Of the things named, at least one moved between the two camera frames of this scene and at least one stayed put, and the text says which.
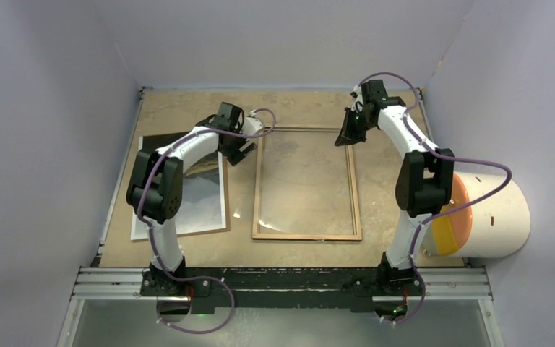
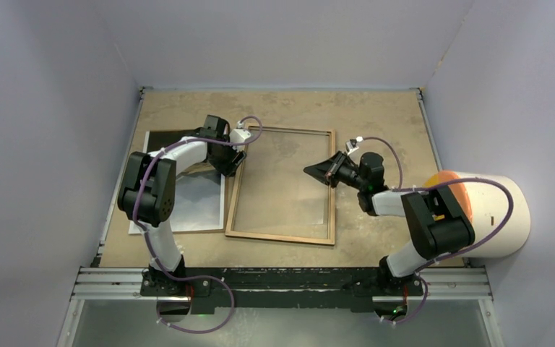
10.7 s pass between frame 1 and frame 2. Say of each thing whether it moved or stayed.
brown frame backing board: stayed
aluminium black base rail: stayed
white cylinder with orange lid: stayed
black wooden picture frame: moved
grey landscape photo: stayed
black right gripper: moved
